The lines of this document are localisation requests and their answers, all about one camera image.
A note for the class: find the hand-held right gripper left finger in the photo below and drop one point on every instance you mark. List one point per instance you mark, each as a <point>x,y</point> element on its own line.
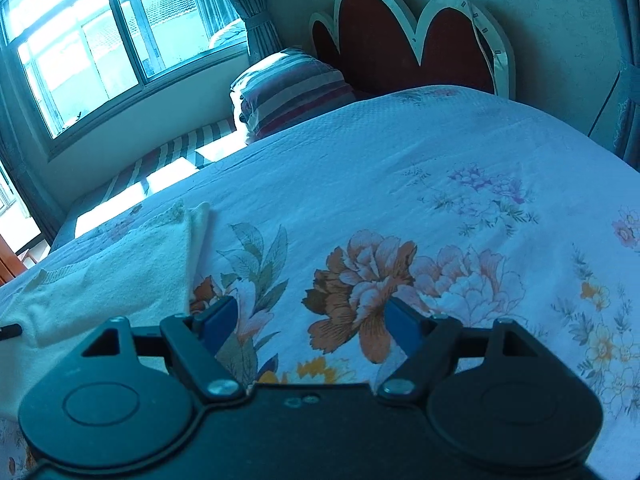
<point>220,321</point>

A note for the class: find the large window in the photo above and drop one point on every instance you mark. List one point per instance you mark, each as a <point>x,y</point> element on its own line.
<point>100,35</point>

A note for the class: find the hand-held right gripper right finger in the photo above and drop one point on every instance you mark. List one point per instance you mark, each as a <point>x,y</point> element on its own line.
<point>401,325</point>

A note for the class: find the striped pillow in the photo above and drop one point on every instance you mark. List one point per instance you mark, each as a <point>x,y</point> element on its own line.
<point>290,95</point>

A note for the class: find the floral bed sheet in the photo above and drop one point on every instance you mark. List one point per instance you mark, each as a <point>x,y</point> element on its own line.
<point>400,185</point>

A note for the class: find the cream knitted sweater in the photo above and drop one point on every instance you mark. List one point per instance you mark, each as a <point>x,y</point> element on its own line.
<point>125,280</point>

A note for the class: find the dark patterned curtain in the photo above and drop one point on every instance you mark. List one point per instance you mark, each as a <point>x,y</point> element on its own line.
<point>625,60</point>

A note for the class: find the white quilt on windowsill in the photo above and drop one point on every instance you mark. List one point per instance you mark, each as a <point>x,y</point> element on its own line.
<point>227,35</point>

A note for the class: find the brown wooden door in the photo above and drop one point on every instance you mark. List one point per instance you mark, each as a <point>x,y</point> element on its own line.
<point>9,260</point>

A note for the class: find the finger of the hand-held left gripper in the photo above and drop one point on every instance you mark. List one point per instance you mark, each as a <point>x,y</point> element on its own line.
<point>11,332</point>

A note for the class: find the red and white headboard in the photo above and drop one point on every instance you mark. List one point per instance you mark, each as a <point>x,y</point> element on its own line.
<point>380,35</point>

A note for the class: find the blue window curtain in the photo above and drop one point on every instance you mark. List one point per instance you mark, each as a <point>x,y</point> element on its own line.
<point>250,10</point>

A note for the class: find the striped mattress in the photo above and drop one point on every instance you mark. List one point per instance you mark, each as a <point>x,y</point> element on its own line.
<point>165,155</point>

